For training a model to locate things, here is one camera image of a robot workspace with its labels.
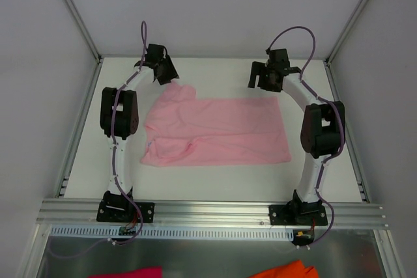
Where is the pink t shirt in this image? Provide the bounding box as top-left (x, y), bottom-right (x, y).
top-left (141, 83), bottom-right (291, 167)

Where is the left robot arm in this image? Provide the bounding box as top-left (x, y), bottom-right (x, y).
top-left (100, 44), bottom-right (179, 221)

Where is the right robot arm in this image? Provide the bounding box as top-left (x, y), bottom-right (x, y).
top-left (248, 48), bottom-right (345, 224)

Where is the orange t shirt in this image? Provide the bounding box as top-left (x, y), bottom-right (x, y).
top-left (252, 260), bottom-right (319, 278)

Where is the red t shirt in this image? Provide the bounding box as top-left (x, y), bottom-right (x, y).
top-left (89, 267), bottom-right (162, 278)

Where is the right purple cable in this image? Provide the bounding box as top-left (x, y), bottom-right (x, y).
top-left (266, 26), bottom-right (345, 248)

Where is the right aluminium frame post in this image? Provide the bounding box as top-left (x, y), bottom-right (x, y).
top-left (325, 0), bottom-right (370, 63)

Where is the aluminium frame post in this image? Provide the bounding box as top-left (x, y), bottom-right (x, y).
top-left (62, 0), bottom-right (102, 63)
top-left (325, 0), bottom-right (370, 63)

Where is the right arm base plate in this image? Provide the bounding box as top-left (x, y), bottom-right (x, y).
top-left (268, 199), bottom-right (328, 226)

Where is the left aluminium frame post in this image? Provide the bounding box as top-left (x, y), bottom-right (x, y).
top-left (62, 0), bottom-right (102, 63)

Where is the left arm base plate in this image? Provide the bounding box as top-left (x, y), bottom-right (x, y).
top-left (96, 202), bottom-right (155, 223)

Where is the slotted cable duct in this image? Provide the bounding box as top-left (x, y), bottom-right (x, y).
top-left (50, 225), bottom-right (294, 242)

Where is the aluminium mounting rail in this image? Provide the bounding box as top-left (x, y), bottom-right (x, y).
top-left (36, 198), bottom-right (390, 230)

